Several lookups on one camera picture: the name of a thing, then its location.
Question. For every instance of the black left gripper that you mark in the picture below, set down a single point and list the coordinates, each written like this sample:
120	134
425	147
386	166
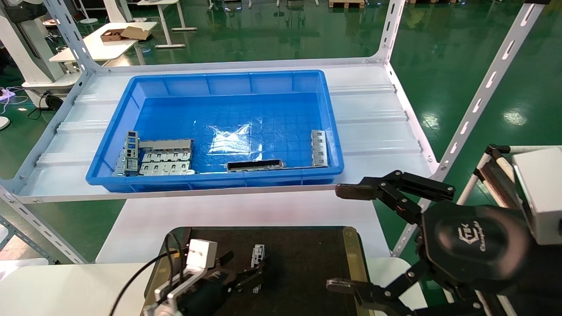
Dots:
208	292

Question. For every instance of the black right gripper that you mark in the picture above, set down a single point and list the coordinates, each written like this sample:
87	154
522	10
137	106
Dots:
474	245

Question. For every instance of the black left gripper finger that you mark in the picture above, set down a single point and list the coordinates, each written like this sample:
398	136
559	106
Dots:
344	287

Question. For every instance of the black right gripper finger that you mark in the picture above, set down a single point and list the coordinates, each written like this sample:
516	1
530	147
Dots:
353	191

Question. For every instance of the silver slotted metal part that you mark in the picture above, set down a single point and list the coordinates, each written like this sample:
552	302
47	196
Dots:
258	254

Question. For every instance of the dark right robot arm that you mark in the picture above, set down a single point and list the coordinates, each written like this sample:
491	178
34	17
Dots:
544	281

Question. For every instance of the long dark metal channel part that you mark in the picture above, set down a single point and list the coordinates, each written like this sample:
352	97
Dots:
254	165

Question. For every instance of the black work mat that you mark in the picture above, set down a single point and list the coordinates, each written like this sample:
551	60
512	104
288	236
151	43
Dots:
303	263

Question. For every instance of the clear plastic film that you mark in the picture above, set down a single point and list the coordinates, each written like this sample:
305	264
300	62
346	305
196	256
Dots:
228	142

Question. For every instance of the white metal shelf rack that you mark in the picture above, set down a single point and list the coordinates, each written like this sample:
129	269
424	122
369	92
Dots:
483	92

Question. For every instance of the small grey metal piece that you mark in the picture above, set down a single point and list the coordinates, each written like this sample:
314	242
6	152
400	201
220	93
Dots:
119	166

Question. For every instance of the blue plastic bin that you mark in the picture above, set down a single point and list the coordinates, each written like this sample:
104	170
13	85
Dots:
210	83

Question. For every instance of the wooden pallet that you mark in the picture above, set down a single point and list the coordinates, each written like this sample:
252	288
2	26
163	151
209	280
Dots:
347	3

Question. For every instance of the white desk with legs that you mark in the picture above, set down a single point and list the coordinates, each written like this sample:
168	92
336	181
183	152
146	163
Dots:
163	22

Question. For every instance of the open cardboard box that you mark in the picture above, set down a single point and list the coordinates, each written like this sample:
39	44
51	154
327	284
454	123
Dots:
134	32

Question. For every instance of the white background table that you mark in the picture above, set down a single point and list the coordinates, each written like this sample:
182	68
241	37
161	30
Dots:
101	49

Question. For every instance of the white floor stand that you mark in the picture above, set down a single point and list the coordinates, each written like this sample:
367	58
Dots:
88	20

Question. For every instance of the white power strip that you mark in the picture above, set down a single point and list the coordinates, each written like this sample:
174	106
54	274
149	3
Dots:
5	93

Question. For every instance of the white background machine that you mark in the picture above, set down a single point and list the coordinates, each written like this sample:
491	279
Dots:
22	48

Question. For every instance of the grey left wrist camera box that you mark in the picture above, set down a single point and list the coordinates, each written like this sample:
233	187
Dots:
201	253

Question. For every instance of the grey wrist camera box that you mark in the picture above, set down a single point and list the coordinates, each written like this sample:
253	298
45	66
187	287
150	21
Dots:
201	253
542	193

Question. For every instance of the silver ribbed metal bracket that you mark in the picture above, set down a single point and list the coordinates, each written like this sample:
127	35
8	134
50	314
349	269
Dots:
319	148

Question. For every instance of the white and black cart frame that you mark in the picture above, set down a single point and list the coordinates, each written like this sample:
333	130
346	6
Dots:
494	173

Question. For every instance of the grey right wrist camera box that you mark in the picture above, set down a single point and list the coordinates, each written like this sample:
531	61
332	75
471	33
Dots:
542	193

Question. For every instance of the grey windowed metal frame part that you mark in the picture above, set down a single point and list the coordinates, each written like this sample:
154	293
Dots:
131	151

